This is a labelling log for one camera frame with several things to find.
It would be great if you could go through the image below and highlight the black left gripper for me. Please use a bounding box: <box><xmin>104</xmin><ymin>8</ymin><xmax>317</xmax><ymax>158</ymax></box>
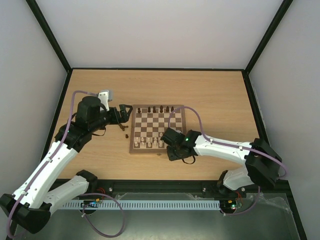
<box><xmin>90</xmin><ymin>104</ymin><xmax>133</xmax><ymax>132</ymax></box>

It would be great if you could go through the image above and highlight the dark king chess piece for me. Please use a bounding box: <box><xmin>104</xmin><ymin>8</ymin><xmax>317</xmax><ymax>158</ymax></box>
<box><xmin>159</xmin><ymin>105</ymin><xmax>164</xmax><ymax>113</ymax></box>

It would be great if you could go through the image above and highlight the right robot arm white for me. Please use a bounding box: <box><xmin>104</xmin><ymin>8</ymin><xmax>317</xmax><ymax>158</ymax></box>
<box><xmin>160</xmin><ymin>128</ymin><xmax>284</xmax><ymax>196</ymax></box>

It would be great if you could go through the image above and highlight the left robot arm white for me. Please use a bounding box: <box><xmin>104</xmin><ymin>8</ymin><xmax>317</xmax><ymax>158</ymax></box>
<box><xmin>0</xmin><ymin>93</ymin><xmax>133</xmax><ymax>239</ymax></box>

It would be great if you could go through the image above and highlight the wooden chess board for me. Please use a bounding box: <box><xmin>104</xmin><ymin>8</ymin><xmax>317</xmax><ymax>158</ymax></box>
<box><xmin>129</xmin><ymin>104</ymin><xmax>186</xmax><ymax>155</ymax></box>

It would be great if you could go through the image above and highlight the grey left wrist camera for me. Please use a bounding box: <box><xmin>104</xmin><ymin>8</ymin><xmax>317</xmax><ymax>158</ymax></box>
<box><xmin>98</xmin><ymin>89</ymin><xmax>113</xmax><ymax>111</ymax></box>

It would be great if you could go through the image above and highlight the light blue cable duct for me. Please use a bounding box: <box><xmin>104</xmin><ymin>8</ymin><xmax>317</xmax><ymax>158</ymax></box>
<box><xmin>60</xmin><ymin>200</ymin><xmax>221</xmax><ymax>211</ymax></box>

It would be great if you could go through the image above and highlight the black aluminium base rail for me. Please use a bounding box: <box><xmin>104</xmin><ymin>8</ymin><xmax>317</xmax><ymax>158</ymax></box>
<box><xmin>97</xmin><ymin>179</ymin><xmax>292</xmax><ymax>199</ymax></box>

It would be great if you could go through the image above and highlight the black frame post left rear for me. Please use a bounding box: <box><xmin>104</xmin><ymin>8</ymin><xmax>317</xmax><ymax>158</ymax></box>
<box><xmin>26</xmin><ymin>0</ymin><xmax>72</xmax><ymax>73</ymax></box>

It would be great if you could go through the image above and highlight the black frame post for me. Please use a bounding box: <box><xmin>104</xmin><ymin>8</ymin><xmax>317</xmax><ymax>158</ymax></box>
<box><xmin>243</xmin><ymin>0</ymin><xmax>293</xmax><ymax>76</ymax></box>
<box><xmin>26</xmin><ymin>0</ymin><xmax>72</xmax><ymax>73</ymax></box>

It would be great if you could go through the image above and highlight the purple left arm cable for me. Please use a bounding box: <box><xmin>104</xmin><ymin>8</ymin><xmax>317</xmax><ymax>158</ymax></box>
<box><xmin>6</xmin><ymin>89</ymin><xmax>125</xmax><ymax>238</ymax></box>

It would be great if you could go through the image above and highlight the black frame post right rear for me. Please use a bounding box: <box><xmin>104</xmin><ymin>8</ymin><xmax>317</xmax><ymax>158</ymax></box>
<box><xmin>243</xmin><ymin>0</ymin><xmax>293</xmax><ymax>76</ymax></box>

